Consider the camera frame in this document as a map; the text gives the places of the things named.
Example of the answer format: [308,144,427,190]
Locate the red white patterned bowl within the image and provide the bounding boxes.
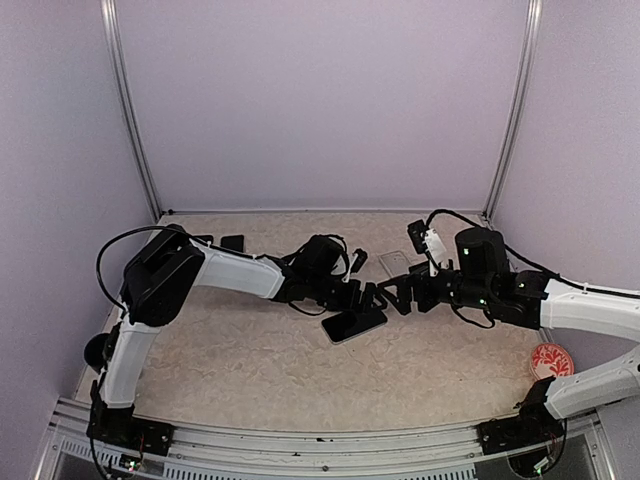
[530,343,575,380]

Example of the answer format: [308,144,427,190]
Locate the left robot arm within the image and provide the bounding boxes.
[85,224,387,445]

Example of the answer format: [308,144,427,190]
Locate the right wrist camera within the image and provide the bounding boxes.
[407,220,453,276]

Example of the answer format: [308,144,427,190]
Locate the front aluminium rail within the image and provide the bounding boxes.
[37,424,614,480]

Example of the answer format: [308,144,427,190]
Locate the aluminium frame post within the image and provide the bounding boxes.
[483,0,543,224]
[100,0,162,221]

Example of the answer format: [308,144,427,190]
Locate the left camera cable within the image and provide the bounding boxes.
[95,225,351,480]

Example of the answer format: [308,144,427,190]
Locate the left aluminium frame post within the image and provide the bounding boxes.
[100,0,162,221]

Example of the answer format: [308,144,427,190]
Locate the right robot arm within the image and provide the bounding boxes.
[378,227,639,444]

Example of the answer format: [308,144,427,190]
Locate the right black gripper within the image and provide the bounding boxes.
[379,259,495,314]

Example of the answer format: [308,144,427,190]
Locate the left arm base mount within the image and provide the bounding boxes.
[87,380,175,457]

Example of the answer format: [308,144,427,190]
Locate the black phone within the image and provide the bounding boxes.
[321,310,388,344]
[220,234,245,253]
[191,235,214,248]

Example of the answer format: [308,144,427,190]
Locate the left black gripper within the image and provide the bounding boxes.
[309,273,388,315]

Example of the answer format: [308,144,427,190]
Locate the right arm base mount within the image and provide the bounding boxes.
[476,377,566,455]

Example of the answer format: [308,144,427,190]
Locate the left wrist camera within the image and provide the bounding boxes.
[343,248,368,283]

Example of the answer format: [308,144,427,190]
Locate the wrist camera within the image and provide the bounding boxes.
[343,248,368,283]
[407,220,453,276]

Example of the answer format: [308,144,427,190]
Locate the right aluminium frame post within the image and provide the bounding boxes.
[483,0,543,224]

